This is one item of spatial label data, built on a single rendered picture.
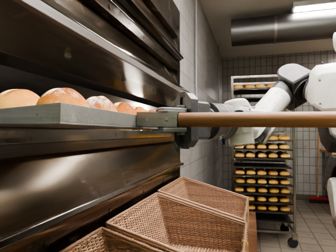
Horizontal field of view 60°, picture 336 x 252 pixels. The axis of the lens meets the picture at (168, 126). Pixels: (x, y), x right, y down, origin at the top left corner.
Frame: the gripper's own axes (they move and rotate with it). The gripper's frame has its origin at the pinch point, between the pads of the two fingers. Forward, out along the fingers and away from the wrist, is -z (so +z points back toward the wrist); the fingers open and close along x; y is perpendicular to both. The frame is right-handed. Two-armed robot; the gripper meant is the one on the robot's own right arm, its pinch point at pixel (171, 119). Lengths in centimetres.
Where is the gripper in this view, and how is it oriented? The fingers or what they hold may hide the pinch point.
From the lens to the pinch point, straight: 62.2
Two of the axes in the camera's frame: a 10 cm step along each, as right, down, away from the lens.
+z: 7.7, 0.1, 6.3
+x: 0.0, -10.0, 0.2
